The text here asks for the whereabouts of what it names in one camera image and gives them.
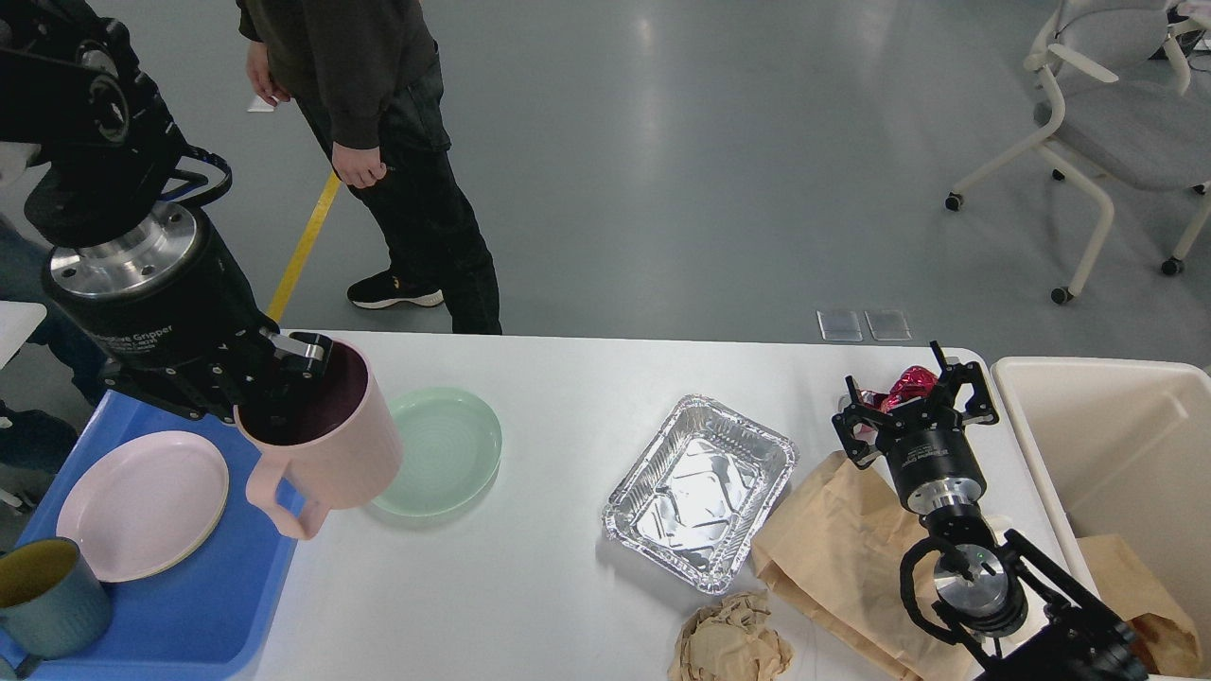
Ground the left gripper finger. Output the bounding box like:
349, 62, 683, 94
260, 331, 333, 397

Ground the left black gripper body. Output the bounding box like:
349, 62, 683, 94
42, 201, 285, 420

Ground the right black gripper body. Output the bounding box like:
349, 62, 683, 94
880, 412, 987, 516

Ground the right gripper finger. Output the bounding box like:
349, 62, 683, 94
832, 374, 895, 470
925, 341, 999, 427

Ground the pink mug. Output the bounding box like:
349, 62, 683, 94
235, 341, 404, 540

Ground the green plate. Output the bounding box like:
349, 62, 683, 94
372, 387, 503, 517

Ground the dark green mug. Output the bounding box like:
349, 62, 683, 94
1, 537, 114, 680

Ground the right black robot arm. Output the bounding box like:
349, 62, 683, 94
832, 343, 1148, 680

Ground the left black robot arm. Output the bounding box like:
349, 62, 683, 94
2, 1, 333, 427

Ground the standing person's left hand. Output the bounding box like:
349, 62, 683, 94
331, 142, 389, 189

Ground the standing person's right hand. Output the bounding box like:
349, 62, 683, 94
245, 42, 291, 109

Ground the red foil wrapper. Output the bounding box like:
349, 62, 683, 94
859, 365, 939, 413

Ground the left floor outlet plate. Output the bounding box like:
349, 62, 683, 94
816, 309, 863, 343

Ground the floor outlet plate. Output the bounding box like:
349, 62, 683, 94
816, 309, 863, 343
863, 309, 913, 343

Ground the right floor outlet plate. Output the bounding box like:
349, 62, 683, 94
863, 309, 913, 343

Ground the beige plastic bin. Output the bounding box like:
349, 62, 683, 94
992, 357, 1210, 651

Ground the aluminium foil tray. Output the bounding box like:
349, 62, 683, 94
602, 393, 799, 595

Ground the pink plate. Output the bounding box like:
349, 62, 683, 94
54, 430, 231, 585

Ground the crumpled brown paper ball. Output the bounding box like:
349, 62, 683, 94
667, 590, 794, 680

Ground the standing person in black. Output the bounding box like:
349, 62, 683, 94
239, 1, 503, 334

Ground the brown paper bag in bin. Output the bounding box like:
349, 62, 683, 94
1077, 534, 1206, 679

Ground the blue plastic tray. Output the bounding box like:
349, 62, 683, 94
18, 393, 295, 680

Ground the white grey office chair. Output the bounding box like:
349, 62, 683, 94
945, 1, 1210, 305

